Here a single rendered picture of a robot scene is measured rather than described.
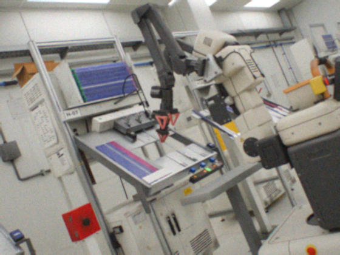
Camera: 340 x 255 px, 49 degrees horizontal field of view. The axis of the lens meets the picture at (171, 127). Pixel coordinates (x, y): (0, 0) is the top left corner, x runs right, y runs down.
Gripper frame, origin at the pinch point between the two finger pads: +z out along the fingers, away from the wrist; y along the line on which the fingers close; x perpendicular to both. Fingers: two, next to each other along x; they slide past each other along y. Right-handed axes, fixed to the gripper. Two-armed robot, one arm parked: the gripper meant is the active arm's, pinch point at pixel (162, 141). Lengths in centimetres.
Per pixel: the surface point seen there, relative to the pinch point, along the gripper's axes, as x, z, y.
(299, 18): -219, -41, -761
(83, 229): 26, 14, 89
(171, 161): 21.1, 2.7, 14.9
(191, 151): 20.2, 2.8, -8.0
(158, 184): 33, 4, 41
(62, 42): -77, -58, 27
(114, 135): -25.3, -2.2, 22.7
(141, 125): -19.6, -6.2, 1.6
